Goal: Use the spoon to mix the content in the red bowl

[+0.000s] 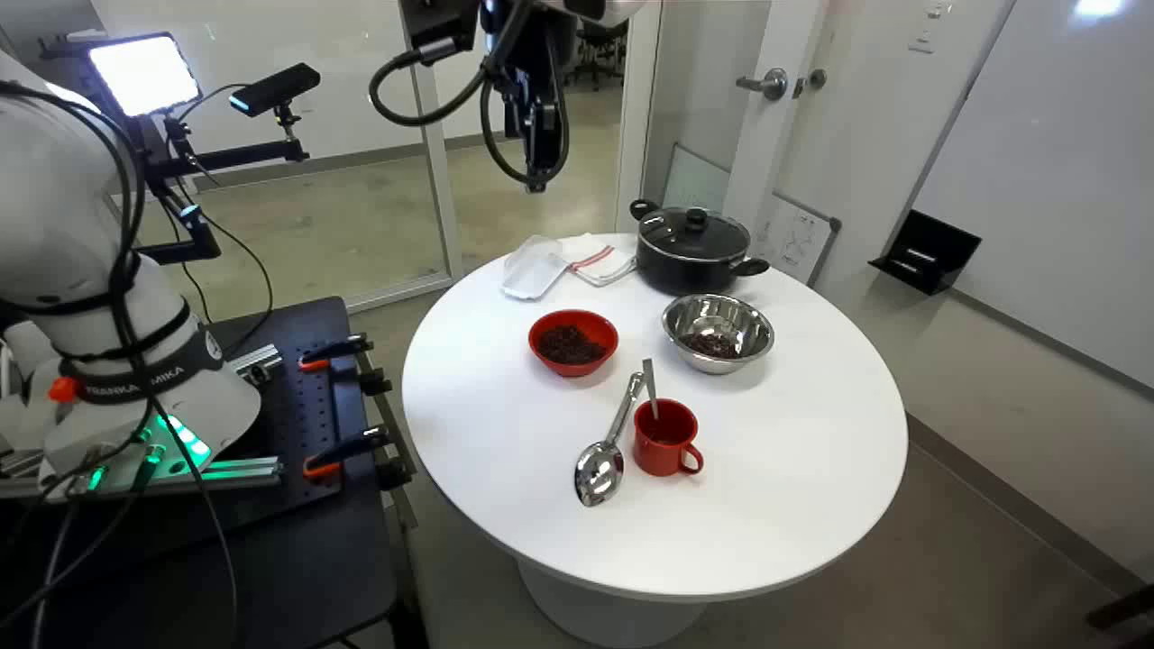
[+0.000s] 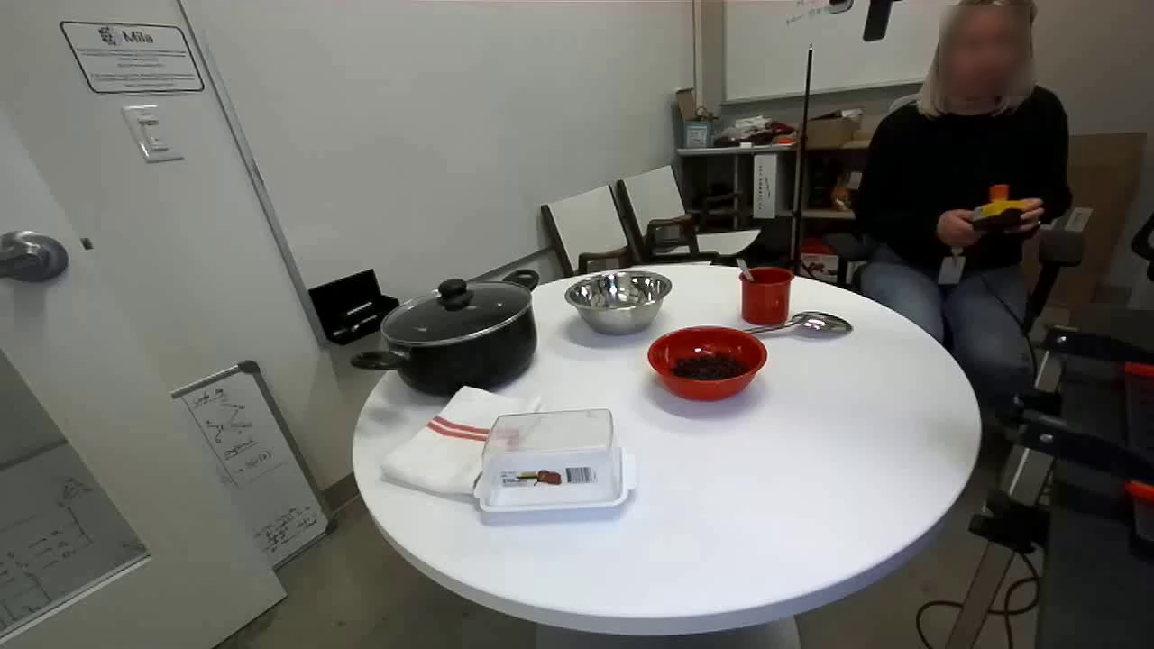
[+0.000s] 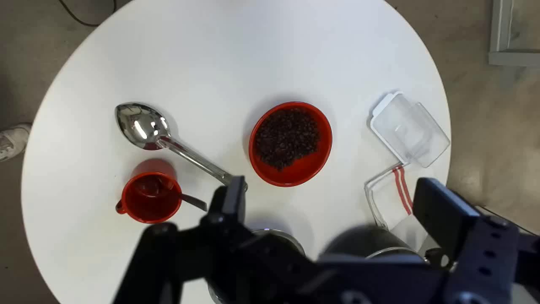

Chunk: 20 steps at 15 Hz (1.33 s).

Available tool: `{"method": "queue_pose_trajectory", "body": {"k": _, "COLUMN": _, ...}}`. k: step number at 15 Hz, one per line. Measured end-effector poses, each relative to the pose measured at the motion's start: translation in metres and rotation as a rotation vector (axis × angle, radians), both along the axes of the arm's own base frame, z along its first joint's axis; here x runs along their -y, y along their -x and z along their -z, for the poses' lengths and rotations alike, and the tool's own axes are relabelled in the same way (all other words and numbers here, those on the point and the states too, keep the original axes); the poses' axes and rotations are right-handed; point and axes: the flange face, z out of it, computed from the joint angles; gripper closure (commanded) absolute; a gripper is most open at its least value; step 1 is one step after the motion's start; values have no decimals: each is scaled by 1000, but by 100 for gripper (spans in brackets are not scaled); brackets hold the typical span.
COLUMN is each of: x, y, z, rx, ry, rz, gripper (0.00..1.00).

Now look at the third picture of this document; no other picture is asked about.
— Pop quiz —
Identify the clear plastic container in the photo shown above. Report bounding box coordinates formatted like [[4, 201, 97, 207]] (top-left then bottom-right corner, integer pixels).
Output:
[[368, 91, 451, 167]]

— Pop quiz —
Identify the red mug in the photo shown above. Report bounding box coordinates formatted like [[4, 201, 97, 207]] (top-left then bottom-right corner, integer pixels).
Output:
[[115, 158, 183, 223]]

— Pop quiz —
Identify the large silver serving spoon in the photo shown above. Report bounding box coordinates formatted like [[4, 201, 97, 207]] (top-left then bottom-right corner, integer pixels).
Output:
[[115, 103, 232, 184]]

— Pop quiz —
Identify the black cooking pot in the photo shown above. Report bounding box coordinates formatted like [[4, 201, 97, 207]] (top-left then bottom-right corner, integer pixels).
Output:
[[247, 221, 436, 266]]

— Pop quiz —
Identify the red and white cable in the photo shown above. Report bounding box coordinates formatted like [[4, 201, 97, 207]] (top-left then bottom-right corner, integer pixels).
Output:
[[363, 163, 419, 226]]

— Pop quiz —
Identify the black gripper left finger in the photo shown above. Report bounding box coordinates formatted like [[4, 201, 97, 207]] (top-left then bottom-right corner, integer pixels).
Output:
[[208, 175, 249, 224]]

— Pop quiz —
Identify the round white table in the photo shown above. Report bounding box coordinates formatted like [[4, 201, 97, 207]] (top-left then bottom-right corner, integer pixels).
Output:
[[22, 0, 451, 304]]

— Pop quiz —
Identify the red bowl with beans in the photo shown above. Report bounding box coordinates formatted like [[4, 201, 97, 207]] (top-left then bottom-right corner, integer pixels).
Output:
[[249, 101, 333, 187]]

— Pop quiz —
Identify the small metal spoon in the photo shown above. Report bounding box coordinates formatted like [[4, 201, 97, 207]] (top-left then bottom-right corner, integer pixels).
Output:
[[181, 194, 208, 211]]

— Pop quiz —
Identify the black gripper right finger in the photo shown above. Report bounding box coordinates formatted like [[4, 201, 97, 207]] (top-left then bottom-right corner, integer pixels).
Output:
[[414, 177, 483, 260]]

